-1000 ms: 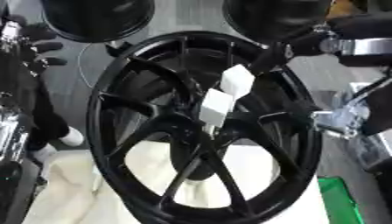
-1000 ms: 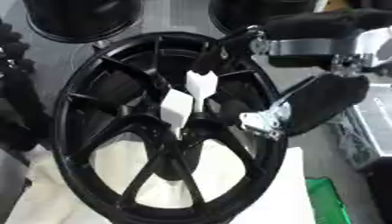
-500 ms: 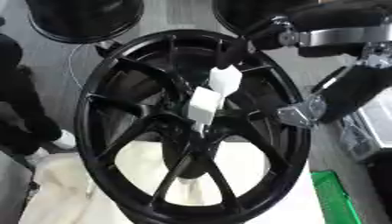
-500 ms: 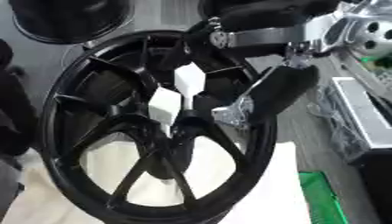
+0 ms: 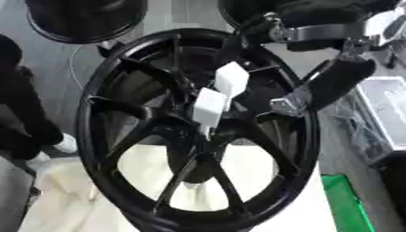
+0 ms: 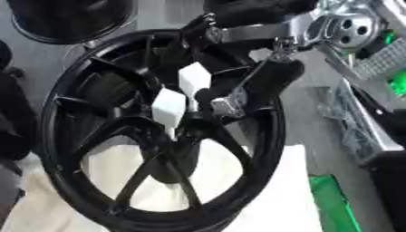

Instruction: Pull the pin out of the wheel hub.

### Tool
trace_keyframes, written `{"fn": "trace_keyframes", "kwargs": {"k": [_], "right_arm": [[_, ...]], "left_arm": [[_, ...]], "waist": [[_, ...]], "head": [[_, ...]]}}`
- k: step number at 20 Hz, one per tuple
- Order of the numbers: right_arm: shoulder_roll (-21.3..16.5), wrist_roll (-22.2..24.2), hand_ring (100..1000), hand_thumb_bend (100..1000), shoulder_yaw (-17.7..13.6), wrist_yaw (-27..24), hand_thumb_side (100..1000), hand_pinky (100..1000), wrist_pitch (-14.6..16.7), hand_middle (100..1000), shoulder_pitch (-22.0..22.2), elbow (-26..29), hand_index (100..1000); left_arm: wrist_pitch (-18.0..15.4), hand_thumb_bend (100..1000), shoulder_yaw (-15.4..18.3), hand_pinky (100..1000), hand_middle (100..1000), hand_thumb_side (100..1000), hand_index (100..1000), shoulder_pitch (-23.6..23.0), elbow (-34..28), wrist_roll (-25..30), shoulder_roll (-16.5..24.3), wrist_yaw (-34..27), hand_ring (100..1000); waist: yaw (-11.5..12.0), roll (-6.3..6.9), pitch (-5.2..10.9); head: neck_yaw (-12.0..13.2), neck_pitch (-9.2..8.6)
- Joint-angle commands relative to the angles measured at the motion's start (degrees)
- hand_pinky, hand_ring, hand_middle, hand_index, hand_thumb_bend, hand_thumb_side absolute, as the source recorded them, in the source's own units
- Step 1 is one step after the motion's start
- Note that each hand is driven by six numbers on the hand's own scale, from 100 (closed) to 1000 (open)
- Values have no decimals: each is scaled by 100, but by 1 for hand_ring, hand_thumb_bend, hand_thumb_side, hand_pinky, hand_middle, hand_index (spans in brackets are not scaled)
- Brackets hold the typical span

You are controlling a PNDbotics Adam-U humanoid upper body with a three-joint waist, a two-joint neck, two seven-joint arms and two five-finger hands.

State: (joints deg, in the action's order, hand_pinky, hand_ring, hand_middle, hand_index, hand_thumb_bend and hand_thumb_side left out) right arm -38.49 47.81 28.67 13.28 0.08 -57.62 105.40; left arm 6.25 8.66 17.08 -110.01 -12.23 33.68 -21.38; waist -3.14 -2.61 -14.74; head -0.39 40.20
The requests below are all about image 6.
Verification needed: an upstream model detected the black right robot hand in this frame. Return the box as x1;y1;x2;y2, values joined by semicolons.
179;0;321;120

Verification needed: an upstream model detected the black spoked wheel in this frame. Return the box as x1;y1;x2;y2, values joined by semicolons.
38;28;291;232

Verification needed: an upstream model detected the green flat board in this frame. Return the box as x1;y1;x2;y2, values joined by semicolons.
307;174;365;232

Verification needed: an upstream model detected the black round tire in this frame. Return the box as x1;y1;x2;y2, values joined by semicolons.
6;0;140;45

